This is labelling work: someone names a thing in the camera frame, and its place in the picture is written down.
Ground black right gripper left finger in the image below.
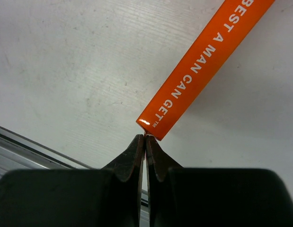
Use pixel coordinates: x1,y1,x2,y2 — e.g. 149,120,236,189
0,134,144,227

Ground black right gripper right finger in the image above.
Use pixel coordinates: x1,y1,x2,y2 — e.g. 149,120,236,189
145,135,293,227

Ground orange razor cartridge box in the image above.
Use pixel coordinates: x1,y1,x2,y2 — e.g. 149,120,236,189
136,0,274,140

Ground aluminium front rail frame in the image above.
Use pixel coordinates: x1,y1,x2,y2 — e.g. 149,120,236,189
0,123,151,227

